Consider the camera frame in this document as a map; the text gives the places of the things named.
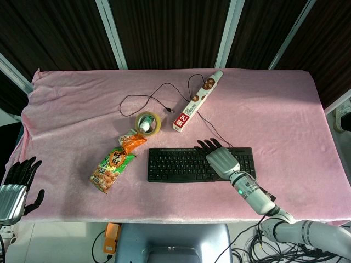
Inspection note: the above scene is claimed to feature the pink table cloth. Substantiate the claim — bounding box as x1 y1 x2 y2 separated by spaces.
5 68 351 227

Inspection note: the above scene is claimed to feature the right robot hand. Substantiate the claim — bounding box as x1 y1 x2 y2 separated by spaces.
194 138 241 182

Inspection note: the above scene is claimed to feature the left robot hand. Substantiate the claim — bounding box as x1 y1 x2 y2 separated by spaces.
0 156 46 225

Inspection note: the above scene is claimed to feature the orange handheld controller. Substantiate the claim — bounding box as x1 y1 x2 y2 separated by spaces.
102 222 122 256

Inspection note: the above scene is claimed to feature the small white green bottle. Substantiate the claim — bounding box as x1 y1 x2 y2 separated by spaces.
139 115 155 133

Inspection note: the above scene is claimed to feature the black keyboard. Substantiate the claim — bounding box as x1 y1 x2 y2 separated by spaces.
147 147 257 183

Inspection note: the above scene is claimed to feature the orange snack bag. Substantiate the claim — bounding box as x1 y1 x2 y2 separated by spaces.
118 131 148 155

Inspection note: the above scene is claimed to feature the clear tape roll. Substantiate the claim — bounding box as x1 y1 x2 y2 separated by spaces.
135 111 162 136

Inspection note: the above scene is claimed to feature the long white biscuit box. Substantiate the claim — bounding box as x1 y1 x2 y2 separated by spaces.
172 70 224 133

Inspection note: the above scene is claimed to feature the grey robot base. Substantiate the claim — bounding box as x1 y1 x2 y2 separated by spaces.
115 223 234 263

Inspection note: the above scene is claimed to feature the green snack bag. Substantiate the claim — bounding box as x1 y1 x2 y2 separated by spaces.
88 146 137 195

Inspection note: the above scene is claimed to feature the black floor cable bundle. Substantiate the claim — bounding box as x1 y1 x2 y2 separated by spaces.
230 216 351 263

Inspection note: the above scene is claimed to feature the white sneaker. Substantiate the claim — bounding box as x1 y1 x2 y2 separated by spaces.
333 99 351 134

